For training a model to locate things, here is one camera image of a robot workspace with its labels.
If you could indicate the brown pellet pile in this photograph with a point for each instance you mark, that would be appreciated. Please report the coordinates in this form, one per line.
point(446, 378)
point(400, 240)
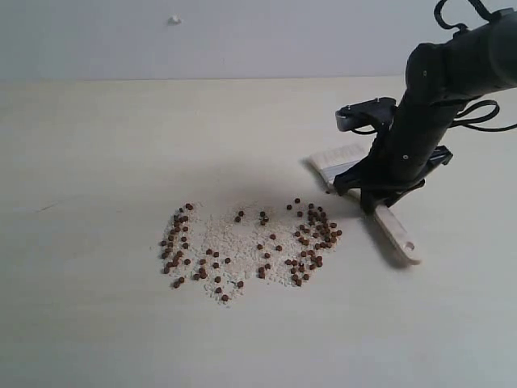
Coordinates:
point(250, 242)

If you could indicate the white grain pile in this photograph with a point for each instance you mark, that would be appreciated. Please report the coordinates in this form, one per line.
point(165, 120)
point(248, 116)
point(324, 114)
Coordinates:
point(238, 246)

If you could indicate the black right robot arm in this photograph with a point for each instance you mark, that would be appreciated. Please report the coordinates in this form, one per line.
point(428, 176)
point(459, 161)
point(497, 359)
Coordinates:
point(444, 83)

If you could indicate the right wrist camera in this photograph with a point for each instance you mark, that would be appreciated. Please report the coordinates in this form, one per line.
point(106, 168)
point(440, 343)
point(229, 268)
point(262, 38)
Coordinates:
point(367, 117)

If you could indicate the white handled paint brush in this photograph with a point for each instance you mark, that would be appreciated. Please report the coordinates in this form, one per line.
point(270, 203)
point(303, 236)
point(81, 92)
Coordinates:
point(327, 164)

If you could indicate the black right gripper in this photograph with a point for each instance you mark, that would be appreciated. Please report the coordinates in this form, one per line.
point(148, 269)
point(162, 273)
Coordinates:
point(408, 154)

